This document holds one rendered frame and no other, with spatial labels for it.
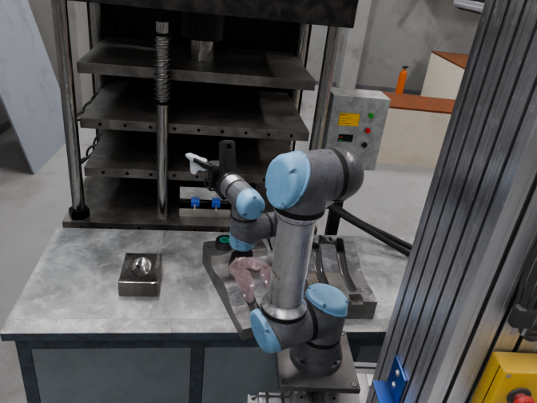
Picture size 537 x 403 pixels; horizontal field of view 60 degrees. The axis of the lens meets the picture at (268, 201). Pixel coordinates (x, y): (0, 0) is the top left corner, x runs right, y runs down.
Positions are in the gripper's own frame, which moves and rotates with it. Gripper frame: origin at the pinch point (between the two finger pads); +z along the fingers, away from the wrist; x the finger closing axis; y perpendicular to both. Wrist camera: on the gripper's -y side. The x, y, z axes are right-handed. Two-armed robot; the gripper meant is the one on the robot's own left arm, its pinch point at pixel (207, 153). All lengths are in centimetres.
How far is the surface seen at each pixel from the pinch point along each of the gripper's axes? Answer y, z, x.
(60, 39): -15, 86, -35
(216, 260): 54, 16, 20
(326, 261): 47, -2, 64
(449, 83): 9, 388, 584
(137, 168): 41, 83, 3
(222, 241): 48, 21, 24
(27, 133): 115, 335, -28
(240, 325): 59, -19, 16
